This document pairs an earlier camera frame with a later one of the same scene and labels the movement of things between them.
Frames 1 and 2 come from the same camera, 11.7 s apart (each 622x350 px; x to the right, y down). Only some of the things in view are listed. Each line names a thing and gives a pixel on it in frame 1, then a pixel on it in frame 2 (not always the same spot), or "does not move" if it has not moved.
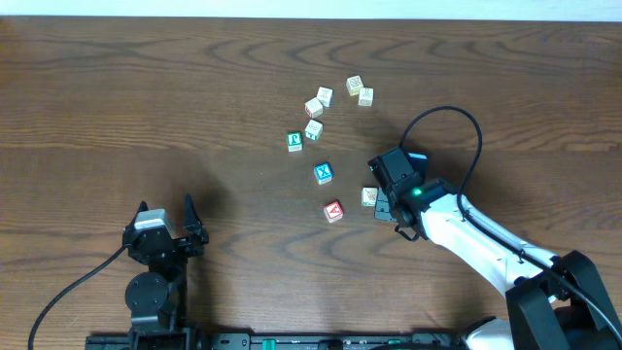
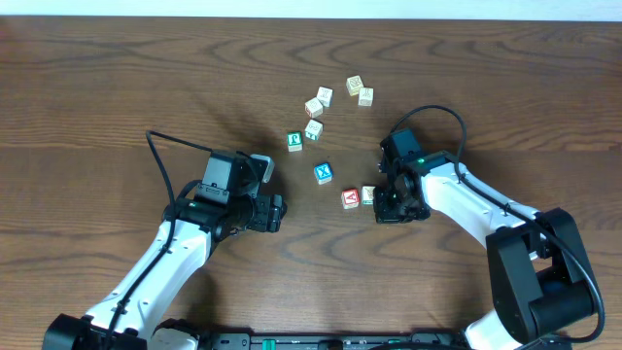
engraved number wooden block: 368,196 does not move
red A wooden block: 333,212 -> 350,198
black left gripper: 193,224 -> 273,211
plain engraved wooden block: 326,96 does not move
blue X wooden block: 324,173 does not move
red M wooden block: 314,108 does not move
